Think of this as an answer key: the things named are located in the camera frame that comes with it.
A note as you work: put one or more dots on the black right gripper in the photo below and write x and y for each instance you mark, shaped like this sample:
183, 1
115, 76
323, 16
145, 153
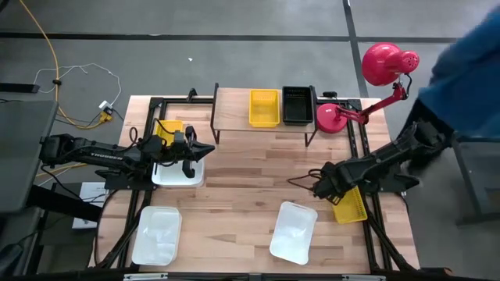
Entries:
334, 179

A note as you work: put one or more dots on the wooden shelf with black frame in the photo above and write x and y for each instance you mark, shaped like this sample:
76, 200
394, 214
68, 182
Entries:
232, 111

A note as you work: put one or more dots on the small black clamp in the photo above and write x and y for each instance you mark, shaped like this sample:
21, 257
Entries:
191, 94
330, 94

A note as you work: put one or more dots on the person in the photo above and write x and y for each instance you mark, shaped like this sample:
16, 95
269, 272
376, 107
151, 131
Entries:
468, 78

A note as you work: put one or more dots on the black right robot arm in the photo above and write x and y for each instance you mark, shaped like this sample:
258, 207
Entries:
375, 164

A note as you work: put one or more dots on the black desk foot bar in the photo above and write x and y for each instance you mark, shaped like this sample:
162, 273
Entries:
66, 205

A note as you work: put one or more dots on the grey side table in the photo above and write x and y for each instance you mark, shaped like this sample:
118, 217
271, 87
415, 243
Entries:
23, 156

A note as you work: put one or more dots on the black aluminium table frame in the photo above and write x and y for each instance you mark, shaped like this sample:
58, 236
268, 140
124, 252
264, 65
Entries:
354, 104

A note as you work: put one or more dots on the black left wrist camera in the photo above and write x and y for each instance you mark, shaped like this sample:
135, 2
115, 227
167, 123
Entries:
179, 138

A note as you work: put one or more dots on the white paper box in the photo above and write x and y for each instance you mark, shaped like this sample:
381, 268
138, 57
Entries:
91, 195

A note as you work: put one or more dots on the black plastic mesh basket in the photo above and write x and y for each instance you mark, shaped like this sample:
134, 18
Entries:
297, 107

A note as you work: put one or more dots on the white power adapter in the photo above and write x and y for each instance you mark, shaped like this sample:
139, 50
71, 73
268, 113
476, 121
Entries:
104, 104

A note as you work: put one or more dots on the silver metal bracket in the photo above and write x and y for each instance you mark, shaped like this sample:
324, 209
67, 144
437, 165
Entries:
363, 278
144, 276

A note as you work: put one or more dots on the black frame side desk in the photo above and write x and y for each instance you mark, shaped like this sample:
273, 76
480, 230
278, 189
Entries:
484, 175

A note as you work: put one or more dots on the white glossy plastic bin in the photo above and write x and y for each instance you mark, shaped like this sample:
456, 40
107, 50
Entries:
156, 236
172, 177
293, 234

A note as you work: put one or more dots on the red desk lamp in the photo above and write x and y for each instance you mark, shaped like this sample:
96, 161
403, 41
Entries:
381, 64

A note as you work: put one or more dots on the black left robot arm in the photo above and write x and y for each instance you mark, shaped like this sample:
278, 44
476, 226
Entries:
97, 154

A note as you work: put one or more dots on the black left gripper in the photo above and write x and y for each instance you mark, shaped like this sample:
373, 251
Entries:
168, 154

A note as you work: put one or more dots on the yellow plastic mesh basket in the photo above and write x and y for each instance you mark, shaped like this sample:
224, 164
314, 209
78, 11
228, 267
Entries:
168, 128
265, 109
351, 208

